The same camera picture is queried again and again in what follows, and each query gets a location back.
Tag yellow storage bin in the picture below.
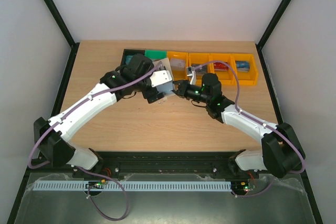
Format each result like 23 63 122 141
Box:
167 51 188 81
188 52 214 81
209 53 236 86
233 54 259 86

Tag red card in bin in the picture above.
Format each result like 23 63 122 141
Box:
214 62 228 71

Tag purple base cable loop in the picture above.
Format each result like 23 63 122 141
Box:
86 173 130 220

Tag green storage bin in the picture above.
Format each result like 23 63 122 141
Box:
144 50 167 61

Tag black frame post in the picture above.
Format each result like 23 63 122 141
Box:
256 0 308 48
27 0 79 50

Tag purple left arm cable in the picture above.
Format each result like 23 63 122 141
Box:
27 61 163 169

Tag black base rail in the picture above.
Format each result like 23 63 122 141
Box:
28 151 274 183

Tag black storage bin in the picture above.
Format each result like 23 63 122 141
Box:
120 49 145 66

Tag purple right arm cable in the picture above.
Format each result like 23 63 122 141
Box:
191 60 307 174

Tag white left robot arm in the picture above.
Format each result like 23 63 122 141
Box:
28 54 172 170

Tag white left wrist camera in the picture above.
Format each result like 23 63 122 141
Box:
150 70 173 87

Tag white card in yellow bin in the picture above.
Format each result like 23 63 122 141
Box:
170 58 186 71

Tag beige leather card holder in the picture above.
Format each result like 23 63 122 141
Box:
152 57 176 103

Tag blue card in bin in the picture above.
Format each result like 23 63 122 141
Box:
235 61 250 72

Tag grey cards in bin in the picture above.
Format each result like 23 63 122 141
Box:
191 64 208 75

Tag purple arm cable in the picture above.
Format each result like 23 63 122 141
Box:
27 61 163 169
191 60 307 174

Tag black frame post left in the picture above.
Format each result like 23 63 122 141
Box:
27 0 79 50

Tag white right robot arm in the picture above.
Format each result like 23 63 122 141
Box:
174 73 305 178

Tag white slotted cable duct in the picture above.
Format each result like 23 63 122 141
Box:
33 180 232 192

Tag black frame post right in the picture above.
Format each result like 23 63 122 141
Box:
256 0 308 48

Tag teal card in black bin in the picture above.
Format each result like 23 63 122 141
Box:
125 56 133 65

